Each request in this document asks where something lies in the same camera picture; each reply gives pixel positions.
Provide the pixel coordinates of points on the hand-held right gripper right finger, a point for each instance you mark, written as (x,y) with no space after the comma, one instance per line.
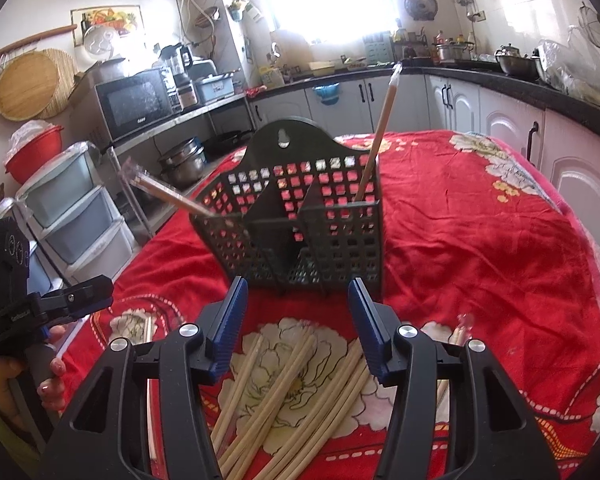
(370,330)

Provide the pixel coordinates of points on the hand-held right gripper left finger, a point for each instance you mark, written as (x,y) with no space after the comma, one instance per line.
(230,320)

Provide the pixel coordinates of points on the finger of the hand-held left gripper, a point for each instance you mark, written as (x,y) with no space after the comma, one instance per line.
(92,292)

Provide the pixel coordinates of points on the pile of wooden chopsticks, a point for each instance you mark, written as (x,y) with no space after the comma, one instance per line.
(300,360)

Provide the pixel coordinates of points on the black plastic utensil holder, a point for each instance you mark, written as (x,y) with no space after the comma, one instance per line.
(270,210)

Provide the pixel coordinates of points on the chopstick pair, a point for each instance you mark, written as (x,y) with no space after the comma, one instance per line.
(380,125)
(170,195)
(459,332)
(149,330)

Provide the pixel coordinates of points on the person's left forearm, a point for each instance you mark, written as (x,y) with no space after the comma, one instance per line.
(0,425)

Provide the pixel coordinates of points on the person's left hand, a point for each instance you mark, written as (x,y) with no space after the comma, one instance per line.
(55,367)

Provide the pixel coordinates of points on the plastic drawer unit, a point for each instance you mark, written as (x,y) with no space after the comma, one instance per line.
(65,220)

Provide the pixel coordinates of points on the red plastic basin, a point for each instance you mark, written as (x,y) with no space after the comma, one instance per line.
(35,152)

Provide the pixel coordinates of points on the red floral blanket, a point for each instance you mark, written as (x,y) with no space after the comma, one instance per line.
(480,260)

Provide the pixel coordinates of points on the stack of steel pots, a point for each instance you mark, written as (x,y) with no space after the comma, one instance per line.
(182,165)

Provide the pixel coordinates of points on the round wooden cutting board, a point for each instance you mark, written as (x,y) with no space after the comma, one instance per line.
(25,85)

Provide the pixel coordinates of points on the black frying pan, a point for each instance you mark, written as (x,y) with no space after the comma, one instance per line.
(225,141)

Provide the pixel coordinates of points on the black microwave oven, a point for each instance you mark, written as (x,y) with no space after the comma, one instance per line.
(130,102)

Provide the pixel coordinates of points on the round bamboo mat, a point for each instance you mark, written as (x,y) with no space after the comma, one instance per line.
(67,75)

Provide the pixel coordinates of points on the metal shelf rack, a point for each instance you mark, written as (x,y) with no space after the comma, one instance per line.
(190,115)

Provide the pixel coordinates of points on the wooden rolling pin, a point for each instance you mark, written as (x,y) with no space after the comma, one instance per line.
(30,39)

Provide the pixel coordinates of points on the white kitchen cabinets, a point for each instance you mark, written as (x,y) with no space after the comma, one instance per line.
(405,105)

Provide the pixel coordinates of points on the red cloth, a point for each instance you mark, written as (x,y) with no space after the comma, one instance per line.
(255,92)

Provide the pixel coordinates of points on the blue storage box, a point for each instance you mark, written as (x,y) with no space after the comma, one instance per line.
(215,91)

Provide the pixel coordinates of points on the white round lid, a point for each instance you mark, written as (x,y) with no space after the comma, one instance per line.
(100,42)

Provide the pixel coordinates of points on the blue plastic bag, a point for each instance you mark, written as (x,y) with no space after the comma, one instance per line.
(326,94)

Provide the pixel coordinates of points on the black blender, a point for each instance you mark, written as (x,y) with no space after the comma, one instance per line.
(180,60)

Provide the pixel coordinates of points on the yellow food container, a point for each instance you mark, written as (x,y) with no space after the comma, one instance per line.
(324,68)

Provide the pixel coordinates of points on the tan cutting board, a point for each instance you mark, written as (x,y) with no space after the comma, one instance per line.
(287,50)

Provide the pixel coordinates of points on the pale green utensil organizer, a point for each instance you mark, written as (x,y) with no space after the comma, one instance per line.
(378,50)

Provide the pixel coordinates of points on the steel stockpot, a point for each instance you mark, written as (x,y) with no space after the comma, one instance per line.
(451,52)

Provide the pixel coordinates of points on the steel mixing bowl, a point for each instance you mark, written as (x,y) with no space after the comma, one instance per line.
(517,62)

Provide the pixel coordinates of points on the clear plastic bag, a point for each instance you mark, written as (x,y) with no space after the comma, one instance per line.
(580,75)

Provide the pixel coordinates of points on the kitchen window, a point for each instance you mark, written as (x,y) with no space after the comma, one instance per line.
(330,0)

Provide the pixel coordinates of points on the fruit wall poster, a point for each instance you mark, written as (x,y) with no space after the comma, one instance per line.
(110,15)

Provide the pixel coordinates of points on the wall exhaust fan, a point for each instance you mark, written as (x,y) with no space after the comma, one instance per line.
(420,5)

